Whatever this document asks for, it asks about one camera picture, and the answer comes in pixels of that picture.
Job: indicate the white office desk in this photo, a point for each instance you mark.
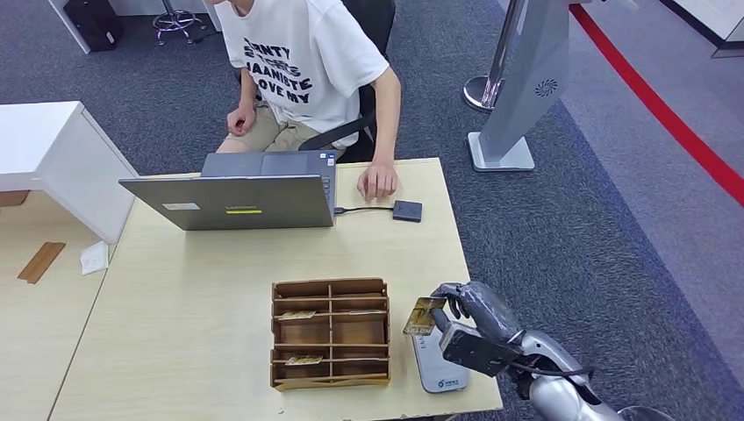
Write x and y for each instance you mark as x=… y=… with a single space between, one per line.
x=133 y=4

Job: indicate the white cabinet desk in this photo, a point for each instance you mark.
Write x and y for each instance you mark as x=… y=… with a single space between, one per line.
x=58 y=151

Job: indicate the person's left hand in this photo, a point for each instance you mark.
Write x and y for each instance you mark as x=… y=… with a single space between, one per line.
x=378 y=183

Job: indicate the white grey card reader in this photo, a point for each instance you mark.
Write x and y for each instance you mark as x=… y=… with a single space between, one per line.
x=433 y=372

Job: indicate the black office chair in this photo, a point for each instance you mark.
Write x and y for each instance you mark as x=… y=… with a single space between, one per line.
x=378 y=23

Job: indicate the chrome stool base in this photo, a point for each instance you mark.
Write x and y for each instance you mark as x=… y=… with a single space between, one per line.
x=174 y=18

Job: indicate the grey kiosk stand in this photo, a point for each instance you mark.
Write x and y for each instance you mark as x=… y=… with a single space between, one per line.
x=535 y=64

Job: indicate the small black square device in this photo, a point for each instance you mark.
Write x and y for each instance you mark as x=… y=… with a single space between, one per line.
x=407 y=211

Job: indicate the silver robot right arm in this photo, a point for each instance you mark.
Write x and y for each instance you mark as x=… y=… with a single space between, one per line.
x=558 y=401

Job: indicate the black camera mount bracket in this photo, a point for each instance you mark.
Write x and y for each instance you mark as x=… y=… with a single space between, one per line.
x=476 y=351

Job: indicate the brown wooden block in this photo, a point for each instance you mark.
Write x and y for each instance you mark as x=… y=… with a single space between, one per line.
x=13 y=198

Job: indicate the person's left forearm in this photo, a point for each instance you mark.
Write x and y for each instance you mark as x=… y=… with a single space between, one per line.
x=387 y=116

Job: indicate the dark round robot part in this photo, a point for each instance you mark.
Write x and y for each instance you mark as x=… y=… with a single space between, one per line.
x=645 y=415

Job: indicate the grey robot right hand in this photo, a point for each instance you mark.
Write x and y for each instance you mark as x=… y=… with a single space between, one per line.
x=488 y=311

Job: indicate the grey laptop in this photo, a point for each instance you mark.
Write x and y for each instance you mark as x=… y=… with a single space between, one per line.
x=232 y=200

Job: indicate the person's right forearm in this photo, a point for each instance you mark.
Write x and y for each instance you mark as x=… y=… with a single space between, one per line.
x=248 y=90

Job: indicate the chrome stanchion post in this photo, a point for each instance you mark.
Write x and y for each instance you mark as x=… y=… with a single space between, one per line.
x=485 y=93

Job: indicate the black computer tower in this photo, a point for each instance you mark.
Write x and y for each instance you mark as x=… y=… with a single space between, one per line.
x=93 y=20

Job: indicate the gold picture ID card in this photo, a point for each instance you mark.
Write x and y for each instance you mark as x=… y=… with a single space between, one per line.
x=422 y=316

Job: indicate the brown wooden strip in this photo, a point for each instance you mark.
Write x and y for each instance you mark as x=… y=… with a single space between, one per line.
x=40 y=262

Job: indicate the white cabinet with dark base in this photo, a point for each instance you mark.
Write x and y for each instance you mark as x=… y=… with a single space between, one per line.
x=715 y=14

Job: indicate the brown wooden card organizer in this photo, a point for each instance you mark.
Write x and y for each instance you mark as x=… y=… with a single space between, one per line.
x=314 y=337

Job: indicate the person's right hand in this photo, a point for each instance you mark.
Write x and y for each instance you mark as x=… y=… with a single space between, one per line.
x=241 y=121

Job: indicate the gold card lying flat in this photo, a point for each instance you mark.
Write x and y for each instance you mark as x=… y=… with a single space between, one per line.
x=296 y=315
x=302 y=360

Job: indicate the person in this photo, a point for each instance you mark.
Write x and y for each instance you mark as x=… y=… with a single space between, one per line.
x=302 y=64

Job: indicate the white paper slip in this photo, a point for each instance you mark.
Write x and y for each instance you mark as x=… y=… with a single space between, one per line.
x=94 y=258

